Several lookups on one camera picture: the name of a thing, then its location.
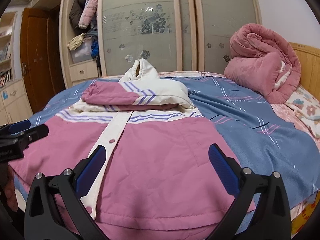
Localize pink and white hooded jacket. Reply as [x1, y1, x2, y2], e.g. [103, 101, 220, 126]
[9, 59, 257, 240]

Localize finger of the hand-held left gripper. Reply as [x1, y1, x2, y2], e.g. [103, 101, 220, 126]
[14, 124, 49, 147]
[0, 120, 32, 137]

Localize floral pillow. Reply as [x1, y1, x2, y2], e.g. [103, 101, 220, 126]
[271, 85, 320, 139]

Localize hanging pink puffer jacket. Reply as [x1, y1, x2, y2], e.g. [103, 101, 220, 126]
[78, 0, 99, 29]

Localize grey clothes pile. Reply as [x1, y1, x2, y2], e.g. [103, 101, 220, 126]
[85, 29, 98, 42]

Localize row of books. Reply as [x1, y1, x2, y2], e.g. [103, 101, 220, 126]
[0, 69, 13, 88]

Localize wooden headboard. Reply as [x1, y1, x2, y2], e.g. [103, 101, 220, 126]
[287, 41, 320, 93]

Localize brown wooden door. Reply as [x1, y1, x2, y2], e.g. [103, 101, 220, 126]
[20, 7, 65, 114]

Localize frosted flower-print sliding door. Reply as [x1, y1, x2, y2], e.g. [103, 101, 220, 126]
[97, 0, 198, 77]

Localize frosted sliding door small flowers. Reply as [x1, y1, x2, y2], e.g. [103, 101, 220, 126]
[191, 0, 263, 75]

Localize blue crumpled garment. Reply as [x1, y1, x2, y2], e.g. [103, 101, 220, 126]
[90, 40, 99, 59]

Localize light wooden wardrobe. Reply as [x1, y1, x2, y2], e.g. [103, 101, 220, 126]
[59, 0, 263, 89]

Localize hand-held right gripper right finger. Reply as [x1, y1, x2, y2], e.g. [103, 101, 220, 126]
[208, 144, 292, 240]

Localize yellow and red bag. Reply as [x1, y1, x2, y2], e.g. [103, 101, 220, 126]
[291, 197, 320, 235]

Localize blue striped bed sheet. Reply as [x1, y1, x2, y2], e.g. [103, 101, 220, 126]
[10, 76, 320, 230]

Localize beige crumpled cloth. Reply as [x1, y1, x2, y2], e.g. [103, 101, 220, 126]
[67, 32, 87, 50]

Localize rolled pink quilt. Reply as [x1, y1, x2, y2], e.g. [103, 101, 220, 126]
[223, 24, 302, 105]

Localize light wooden bookshelf cabinet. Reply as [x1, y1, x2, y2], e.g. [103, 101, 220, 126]
[0, 11, 34, 125]

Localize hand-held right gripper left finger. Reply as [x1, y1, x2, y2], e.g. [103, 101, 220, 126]
[24, 144, 108, 240]

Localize hanging dark brown jacket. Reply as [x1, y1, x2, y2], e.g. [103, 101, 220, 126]
[69, 0, 88, 29]

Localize clear plastic storage box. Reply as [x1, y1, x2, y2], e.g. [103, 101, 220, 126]
[70, 41, 97, 63]

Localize person's left hand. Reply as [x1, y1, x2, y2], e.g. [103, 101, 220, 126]
[0, 165, 19, 213]

